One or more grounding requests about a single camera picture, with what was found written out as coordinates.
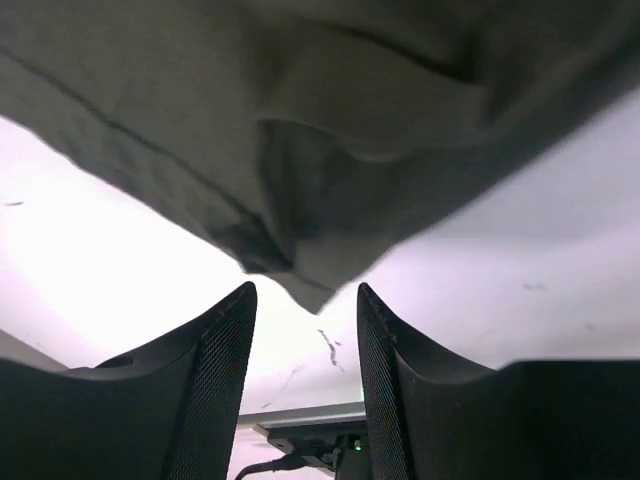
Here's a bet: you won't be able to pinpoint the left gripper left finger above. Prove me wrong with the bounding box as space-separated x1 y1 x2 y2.
1 282 257 479

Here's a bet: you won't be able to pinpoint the olive green shorts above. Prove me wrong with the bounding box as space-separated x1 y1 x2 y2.
1 1 639 313

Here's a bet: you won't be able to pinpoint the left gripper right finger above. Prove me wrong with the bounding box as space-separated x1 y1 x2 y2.
357 285 639 479

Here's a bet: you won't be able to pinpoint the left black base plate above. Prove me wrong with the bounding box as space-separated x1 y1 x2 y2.
228 402 373 479

